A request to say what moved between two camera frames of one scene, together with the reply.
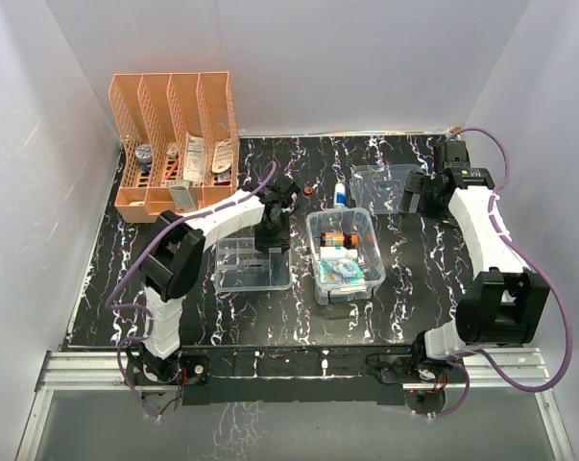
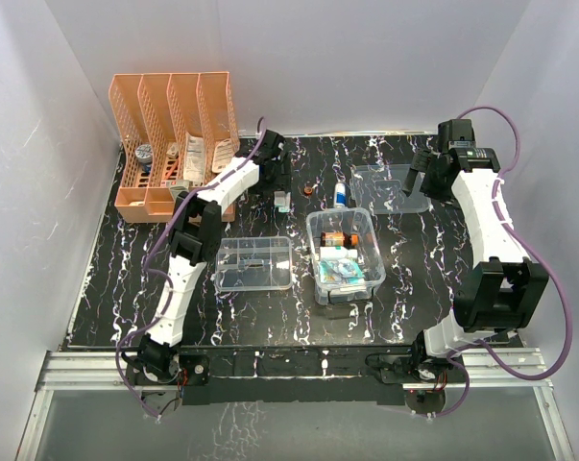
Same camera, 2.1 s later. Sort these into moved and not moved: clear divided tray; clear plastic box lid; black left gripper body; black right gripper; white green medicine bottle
Moved: black left gripper body; black right gripper
Not moved: white green medicine bottle; clear plastic box lid; clear divided tray
